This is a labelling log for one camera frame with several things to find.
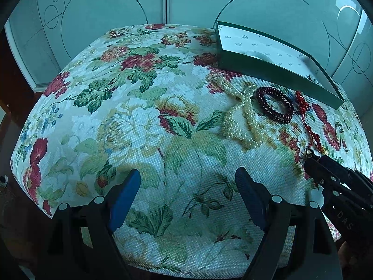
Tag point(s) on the white jade bangle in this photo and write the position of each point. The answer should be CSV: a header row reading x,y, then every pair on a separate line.
x,y
258,55

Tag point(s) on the glass sliding wardrobe doors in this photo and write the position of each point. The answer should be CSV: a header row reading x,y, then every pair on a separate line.
x,y
45,35

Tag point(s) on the green jewelry box tray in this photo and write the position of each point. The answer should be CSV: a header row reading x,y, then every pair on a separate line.
x,y
292,67

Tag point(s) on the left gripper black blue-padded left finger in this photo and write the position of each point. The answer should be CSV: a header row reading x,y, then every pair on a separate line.
x,y
85,243

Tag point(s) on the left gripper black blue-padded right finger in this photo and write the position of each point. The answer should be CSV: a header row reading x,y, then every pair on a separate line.
x,y
297,242

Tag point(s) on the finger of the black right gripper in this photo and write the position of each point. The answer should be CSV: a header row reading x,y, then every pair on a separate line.
x,y
323,167

